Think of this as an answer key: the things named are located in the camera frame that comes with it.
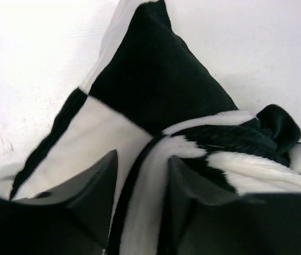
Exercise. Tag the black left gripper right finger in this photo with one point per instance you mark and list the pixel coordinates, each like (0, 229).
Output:
(202, 218)

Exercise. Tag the black and white checkered pillowcase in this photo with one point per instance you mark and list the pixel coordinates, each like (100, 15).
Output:
(150, 99)

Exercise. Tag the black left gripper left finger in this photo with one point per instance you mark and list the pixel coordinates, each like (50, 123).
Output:
(71, 218)

